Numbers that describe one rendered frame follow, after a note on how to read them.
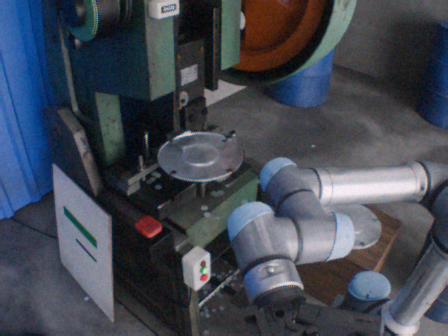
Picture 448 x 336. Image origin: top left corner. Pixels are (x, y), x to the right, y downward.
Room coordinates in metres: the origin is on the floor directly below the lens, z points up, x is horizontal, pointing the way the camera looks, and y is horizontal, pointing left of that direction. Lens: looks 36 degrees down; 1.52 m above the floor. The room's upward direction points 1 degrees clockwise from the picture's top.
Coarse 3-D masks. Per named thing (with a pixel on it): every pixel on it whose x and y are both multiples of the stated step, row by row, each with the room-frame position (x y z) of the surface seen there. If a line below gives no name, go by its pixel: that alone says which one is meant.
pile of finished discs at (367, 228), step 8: (328, 208) 1.31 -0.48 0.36; (336, 208) 1.31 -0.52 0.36; (344, 208) 1.31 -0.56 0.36; (352, 208) 1.30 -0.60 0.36; (360, 208) 1.30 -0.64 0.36; (352, 216) 1.24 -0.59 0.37; (360, 216) 1.25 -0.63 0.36; (368, 216) 1.25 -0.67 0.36; (360, 224) 1.19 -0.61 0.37; (368, 224) 1.20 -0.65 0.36; (376, 224) 1.19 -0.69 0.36; (360, 232) 1.15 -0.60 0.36; (368, 232) 1.14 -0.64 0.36; (376, 232) 1.14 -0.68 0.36; (360, 240) 1.10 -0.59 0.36; (368, 240) 1.10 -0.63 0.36; (376, 240) 1.10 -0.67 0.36; (352, 248) 1.06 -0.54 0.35
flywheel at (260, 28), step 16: (256, 0) 1.42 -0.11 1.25; (272, 0) 1.37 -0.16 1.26; (304, 0) 1.29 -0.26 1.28; (320, 0) 1.22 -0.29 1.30; (256, 16) 1.41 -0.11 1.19; (272, 16) 1.37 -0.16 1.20; (288, 16) 1.33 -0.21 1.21; (304, 16) 1.25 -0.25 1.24; (320, 16) 1.21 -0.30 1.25; (240, 32) 1.46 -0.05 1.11; (256, 32) 1.41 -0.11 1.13; (272, 32) 1.37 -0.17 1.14; (288, 32) 1.33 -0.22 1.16; (304, 32) 1.25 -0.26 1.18; (320, 32) 1.26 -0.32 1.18; (240, 48) 1.46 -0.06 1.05; (256, 48) 1.41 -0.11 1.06; (272, 48) 1.34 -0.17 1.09; (288, 48) 1.28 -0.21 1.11; (304, 48) 1.26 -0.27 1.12; (240, 64) 1.41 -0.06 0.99; (256, 64) 1.37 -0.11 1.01; (272, 64) 1.32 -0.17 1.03
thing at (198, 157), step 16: (176, 144) 1.16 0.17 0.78; (192, 144) 1.16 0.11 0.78; (208, 144) 1.17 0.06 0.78; (224, 144) 1.17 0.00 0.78; (160, 160) 1.06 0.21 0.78; (176, 160) 1.06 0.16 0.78; (192, 160) 1.06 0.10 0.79; (208, 160) 1.06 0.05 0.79; (224, 160) 1.07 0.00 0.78; (240, 160) 1.07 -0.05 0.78; (176, 176) 0.97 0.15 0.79; (192, 176) 0.98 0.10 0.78; (208, 176) 0.98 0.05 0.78; (224, 176) 0.98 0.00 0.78
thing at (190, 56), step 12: (180, 36) 1.16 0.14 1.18; (192, 36) 1.19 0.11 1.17; (180, 48) 1.10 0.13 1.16; (192, 48) 1.14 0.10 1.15; (204, 48) 1.18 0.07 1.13; (180, 60) 1.10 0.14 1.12; (192, 60) 1.14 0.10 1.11; (180, 72) 1.10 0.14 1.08; (192, 72) 1.13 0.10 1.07; (180, 84) 1.09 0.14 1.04; (192, 84) 1.14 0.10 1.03; (204, 84) 1.18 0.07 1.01; (180, 96) 1.08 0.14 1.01; (192, 96) 1.13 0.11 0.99; (204, 96) 1.18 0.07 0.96; (156, 108) 1.12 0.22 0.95; (168, 108) 1.08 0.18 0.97; (180, 108) 1.08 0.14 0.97; (192, 108) 1.09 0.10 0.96; (204, 108) 1.13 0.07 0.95; (156, 120) 1.12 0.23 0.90; (168, 120) 1.08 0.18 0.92; (180, 120) 1.08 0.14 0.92; (192, 120) 1.07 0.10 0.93; (204, 120) 1.13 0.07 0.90
